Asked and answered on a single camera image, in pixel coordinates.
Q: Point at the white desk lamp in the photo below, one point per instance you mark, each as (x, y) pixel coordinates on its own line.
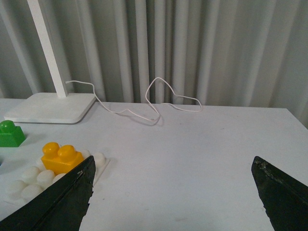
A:
(59, 107)

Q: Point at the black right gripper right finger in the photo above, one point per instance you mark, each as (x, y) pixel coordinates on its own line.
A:
(284, 198)

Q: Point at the yellow toy block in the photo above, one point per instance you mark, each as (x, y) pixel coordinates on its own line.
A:
(60, 159)

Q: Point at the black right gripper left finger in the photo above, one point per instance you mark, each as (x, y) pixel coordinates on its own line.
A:
(61, 207)

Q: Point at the grey pleated curtain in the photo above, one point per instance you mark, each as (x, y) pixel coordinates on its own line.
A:
(222, 52)

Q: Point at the green toy block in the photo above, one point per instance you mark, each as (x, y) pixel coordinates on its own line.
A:
(10, 134)

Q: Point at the white studded base plate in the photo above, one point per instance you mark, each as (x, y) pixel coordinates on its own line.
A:
(37, 179)

